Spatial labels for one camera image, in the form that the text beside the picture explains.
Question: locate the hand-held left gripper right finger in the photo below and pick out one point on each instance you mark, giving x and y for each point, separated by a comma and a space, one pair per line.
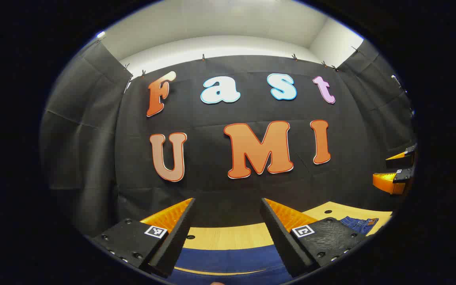
279, 241

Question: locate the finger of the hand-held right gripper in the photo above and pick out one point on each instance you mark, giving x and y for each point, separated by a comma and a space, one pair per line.
388, 182
400, 161

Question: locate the blue jeans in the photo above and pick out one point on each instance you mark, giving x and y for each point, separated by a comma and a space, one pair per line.
232, 261

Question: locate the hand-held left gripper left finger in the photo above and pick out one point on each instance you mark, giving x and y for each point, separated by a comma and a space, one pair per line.
178, 237

